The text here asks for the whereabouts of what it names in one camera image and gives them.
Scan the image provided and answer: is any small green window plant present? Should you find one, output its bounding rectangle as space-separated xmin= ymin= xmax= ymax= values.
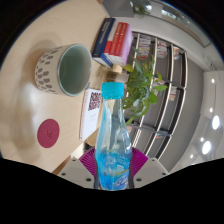
xmin=131 ymin=0 xmax=152 ymax=17

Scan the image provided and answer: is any grey shelf unit with books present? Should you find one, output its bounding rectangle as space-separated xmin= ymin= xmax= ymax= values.
xmin=124 ymin=31 xmax=189 ymax=161

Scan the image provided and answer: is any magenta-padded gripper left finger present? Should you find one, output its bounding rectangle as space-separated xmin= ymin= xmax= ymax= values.
xmin=57 ymin=147 xmax=100 ymax=190

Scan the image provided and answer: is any pink-covered book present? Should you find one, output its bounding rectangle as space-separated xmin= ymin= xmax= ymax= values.
xmin=114 ymin=24 xmax=134 ymax=68

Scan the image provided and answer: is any white booklet with printed cover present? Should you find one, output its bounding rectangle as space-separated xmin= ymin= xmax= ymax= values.
xmin=79 ymin=88 xmax=103 ymax=142

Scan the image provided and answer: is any red book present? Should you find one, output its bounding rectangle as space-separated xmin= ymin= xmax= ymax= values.
xmin=103 ymin=21 xmax=129 ymax=66

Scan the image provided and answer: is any dark blue book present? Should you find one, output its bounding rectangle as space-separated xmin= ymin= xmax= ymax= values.
xmin=91 ymin=17 xmax=116 ymax=68

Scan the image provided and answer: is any flat round red coaster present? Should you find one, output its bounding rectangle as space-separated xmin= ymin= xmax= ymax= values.
xmin=36 ymin=118 xmax=61 ymax=149

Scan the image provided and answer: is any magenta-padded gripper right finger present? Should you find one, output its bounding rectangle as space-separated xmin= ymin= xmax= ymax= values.
xmin=128 ymin=147 xmax=170 ymax=190

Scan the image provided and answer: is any green potted plant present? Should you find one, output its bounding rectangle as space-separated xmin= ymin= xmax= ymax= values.
xmin=106 ymin=46 xmax=169 ymax=127

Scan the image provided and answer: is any clear bottle with blue cap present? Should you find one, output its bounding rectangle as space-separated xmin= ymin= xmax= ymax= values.
xmin=94 ymin=82 xmax=134 ymax=192

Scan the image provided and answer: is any grey patterned ceramic mug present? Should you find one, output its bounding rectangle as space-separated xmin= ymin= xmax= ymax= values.
xmin=34 ymin=43 xmax=93 ymax=98

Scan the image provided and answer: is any group of ceiling lights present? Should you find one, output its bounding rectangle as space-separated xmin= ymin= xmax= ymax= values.
xmin=189 ymin=78 xmax=222 ymax=159

